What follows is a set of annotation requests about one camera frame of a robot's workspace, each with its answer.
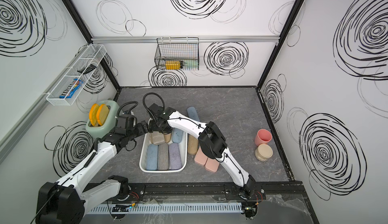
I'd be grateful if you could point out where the grey marble glasses case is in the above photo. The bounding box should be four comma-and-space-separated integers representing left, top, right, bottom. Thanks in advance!
150, 132, 165, 145

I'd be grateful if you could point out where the tan glasses case front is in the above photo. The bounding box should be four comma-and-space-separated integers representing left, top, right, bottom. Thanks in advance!
163, 133, 172, 143

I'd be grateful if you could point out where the tan glasses case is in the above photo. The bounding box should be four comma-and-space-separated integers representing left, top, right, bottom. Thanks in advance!
187, 134, 199, 155
163, 133, 172, 143

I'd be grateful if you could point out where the blue glasses case front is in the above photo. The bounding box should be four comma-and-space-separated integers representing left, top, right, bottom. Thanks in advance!
172, 128, 183, 143

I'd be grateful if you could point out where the blue glasses case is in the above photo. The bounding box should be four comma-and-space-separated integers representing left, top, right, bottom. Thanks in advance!
172, 128, 183, 143
187, 107, 200, 122
145, 144, 158, 171

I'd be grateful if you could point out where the grey fabric glasses case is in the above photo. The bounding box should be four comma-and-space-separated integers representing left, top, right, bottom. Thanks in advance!
157, 143, 169, 171

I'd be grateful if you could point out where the purple glasses case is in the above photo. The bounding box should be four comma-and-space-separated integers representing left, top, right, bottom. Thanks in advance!
169, 143, 182, 170

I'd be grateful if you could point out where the pink glasses case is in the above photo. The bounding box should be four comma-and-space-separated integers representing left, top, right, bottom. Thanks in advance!
195, 151, 208, 166
205, 158, 219, 173

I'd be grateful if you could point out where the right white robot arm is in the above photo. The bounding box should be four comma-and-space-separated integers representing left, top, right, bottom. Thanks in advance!
145, 103, 264, 200

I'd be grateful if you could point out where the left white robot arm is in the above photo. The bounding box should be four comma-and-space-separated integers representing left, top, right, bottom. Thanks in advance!
32, 115, 148, 224

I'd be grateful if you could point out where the white plastic storage tray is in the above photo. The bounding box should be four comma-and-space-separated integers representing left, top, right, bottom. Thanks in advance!
139, 130, 188, 173

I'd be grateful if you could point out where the right yellow toast slice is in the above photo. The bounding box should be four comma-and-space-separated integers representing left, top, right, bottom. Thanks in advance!
97, 104, 110, 126

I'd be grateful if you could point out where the yellow toast slice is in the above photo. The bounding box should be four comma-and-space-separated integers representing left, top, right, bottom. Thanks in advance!
89, 104, 100, 127
97, 104, 110, 126

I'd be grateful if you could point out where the mint green toaster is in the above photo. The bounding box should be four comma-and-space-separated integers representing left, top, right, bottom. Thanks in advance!
85, 100, 119, 139

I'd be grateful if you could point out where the left yellow toast slice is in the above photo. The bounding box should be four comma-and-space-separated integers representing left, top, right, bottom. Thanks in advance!
89, 104, 100, 127

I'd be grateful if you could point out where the yellow box in basket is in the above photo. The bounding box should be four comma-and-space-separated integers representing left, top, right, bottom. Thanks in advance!
165, 60, 183, 70

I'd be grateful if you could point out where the green item in basket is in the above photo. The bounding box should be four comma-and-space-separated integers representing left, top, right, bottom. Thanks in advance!
182, 59, 199, 70

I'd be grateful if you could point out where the blue candy packet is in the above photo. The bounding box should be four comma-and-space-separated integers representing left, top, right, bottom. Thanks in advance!
59, 78, 83, 99

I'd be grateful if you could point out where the black remote control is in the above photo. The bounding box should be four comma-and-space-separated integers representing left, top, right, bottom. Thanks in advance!
77, 64, 97, 75

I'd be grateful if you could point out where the pink cup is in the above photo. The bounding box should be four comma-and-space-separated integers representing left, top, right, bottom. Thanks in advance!
254, 129, 272, 147

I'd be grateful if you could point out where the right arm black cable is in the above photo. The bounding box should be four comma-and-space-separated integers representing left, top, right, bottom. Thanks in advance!
142, 92, 166, 118

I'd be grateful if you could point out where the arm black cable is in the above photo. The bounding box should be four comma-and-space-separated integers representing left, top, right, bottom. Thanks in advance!
142, 92, 166, 118
116, 101, 139, 118

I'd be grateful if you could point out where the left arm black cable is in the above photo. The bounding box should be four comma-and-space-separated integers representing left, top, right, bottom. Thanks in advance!
116, 101, 139, 118

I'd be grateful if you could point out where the black wire wall basket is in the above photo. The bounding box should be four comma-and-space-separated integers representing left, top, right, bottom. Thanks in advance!
154, 37, 200, 70

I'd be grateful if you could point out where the white wire wall shelf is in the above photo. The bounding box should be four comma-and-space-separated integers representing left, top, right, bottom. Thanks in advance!
46, 44, 107, 106

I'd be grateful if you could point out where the grey slotted cable duct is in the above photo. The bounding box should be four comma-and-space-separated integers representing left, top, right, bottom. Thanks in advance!
88, 202, 243, 214

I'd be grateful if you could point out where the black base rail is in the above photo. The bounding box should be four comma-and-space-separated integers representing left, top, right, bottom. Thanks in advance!
103, 181, 307, 206

